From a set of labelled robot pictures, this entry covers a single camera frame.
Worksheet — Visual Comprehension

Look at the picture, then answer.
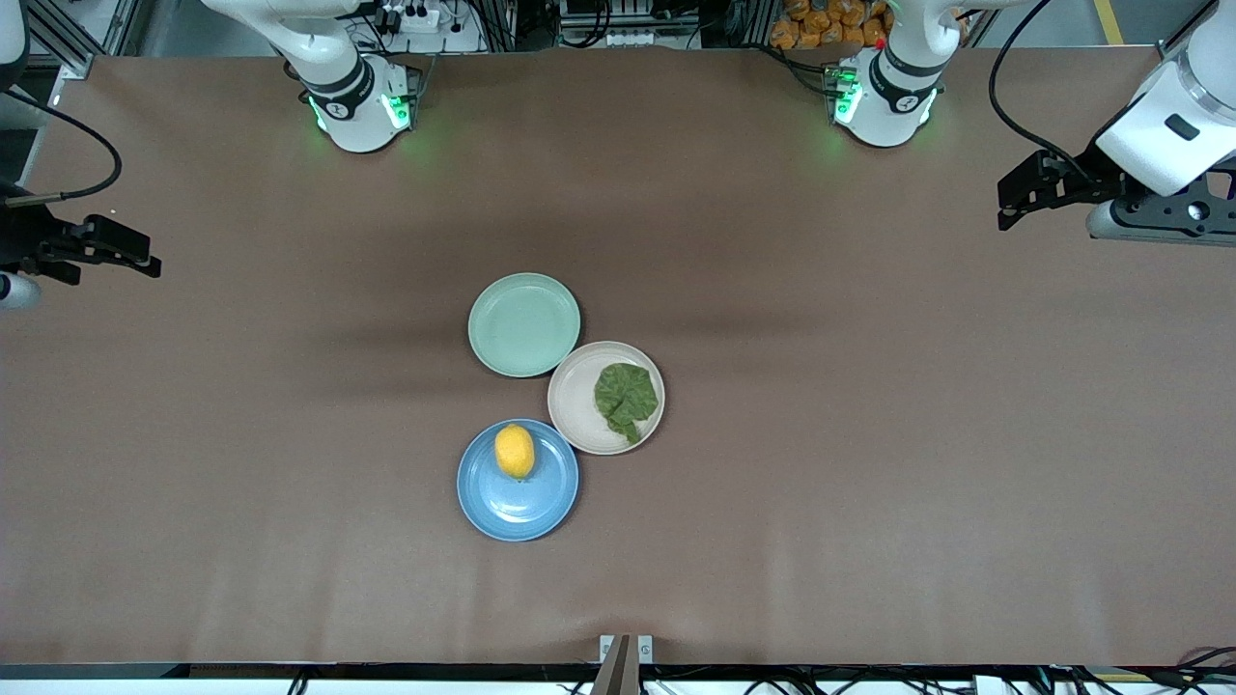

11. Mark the green lettuce leaf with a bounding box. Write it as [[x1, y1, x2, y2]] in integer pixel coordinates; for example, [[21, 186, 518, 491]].
[[592, 362, 660, 446]]

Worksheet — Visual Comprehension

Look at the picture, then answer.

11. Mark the bag of oranges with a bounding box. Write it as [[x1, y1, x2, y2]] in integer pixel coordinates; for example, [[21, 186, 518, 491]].
[[770, 0, 894, 51]]

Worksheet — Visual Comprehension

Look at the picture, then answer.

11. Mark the grey metal bracket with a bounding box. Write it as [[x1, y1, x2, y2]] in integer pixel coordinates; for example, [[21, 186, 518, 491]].
[[599, 634, 656, 667]]

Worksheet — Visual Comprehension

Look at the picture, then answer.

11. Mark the yellow lemon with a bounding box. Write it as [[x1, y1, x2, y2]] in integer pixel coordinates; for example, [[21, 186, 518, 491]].
[[493, 424, 536, 481]]

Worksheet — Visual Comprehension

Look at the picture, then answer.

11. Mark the beige plate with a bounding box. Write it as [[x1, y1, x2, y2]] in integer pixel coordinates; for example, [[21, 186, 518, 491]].
[[547, 341, 666, 456]]

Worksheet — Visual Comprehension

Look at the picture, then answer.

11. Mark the green plate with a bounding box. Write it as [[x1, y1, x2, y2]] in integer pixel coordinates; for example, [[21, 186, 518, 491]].
[[467, 272, 582, 378]]

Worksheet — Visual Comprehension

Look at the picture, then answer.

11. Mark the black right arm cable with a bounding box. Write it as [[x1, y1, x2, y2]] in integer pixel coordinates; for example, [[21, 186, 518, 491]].
[[0, 87, 124, 206]]

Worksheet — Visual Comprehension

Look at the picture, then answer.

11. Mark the black base cable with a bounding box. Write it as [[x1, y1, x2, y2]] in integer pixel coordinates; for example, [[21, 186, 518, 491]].
[[768, 43, 841, 97]]

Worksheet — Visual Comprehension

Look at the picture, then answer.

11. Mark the blue plate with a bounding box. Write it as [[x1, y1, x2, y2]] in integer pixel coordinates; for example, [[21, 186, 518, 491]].
[[456, 418, 580, 542]]

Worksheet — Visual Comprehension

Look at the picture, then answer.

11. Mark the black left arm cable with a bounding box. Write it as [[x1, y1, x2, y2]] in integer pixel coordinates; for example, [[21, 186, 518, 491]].
[[988, 0, 1097, 180]]

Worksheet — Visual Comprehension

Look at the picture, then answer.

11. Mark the aluminium frame rail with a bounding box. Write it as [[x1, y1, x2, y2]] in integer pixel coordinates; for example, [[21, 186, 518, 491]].
[[1159, 0, 1222, 69], [19, 0, 146, 80]]

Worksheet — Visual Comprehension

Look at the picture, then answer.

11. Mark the grey equipment rack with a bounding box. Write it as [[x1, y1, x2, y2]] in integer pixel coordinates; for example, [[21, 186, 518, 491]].
[[555, 0, 711, 51]]

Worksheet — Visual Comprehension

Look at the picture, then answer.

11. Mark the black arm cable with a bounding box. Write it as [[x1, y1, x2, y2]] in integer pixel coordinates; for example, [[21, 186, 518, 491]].
[[0, 87, 124, 206], [988, 0, 1097, 180]]

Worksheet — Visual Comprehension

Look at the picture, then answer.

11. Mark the white power strip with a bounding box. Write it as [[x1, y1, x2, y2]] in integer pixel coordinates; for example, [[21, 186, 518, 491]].
[[372, 3, 442, 35]]

